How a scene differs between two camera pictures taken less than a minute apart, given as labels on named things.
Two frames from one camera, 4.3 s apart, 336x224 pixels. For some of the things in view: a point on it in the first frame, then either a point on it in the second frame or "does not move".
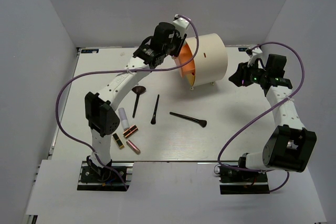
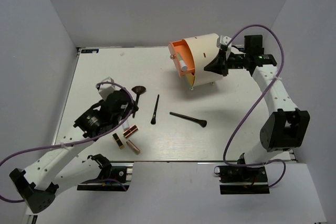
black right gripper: [241, 73] to [219, 64]
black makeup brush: [203, 123] does not move
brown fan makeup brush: [138, 90] does not move
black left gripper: [178, 38] to [134, 107]
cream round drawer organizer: [211, 60] does not move
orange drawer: [185, 55] does not move
